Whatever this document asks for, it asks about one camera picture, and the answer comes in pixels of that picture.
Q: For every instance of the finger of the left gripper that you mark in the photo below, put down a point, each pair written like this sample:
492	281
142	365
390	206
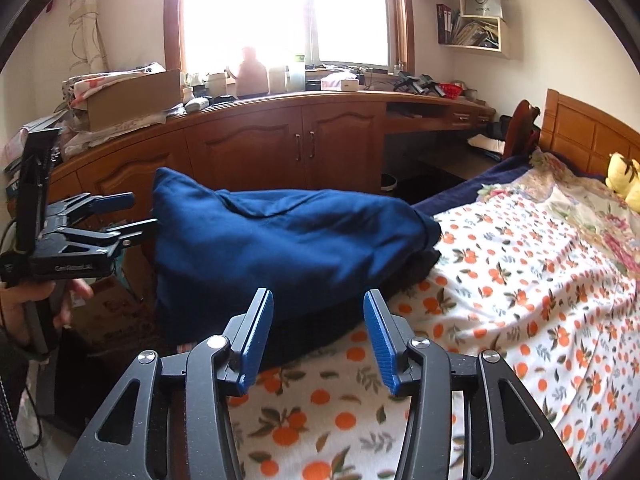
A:
125	232
79	208

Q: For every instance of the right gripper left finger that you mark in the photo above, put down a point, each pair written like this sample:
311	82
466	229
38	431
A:
167	417

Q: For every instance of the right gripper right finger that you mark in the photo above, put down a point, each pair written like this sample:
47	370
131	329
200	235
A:
506	435

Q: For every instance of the blue suit jacket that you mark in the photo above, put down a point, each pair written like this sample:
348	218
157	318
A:
313	250

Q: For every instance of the dark folded clothes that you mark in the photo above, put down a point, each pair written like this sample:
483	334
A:
294	338

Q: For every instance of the cardboard box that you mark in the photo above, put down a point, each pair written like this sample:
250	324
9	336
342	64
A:
133	99

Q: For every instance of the orange floral bed sheet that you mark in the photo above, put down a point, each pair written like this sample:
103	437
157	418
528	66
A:
512	278

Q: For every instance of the pink floral quilt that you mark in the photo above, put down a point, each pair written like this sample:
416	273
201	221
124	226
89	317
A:
601	218

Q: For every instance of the wooden desk cabinet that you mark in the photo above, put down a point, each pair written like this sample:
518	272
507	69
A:
309	140

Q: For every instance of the window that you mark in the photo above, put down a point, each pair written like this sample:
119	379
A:
209	36

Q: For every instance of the wooden chair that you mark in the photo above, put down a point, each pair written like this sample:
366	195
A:
522	134

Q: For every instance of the yellow plush toy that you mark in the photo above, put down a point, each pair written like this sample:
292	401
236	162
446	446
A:
623	179

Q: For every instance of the wooden headboard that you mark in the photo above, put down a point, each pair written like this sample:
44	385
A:
584	135

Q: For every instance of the red basket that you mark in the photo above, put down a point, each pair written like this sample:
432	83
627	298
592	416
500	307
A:
450	91

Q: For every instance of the white wall shelf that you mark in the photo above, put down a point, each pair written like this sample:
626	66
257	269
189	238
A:
474	25

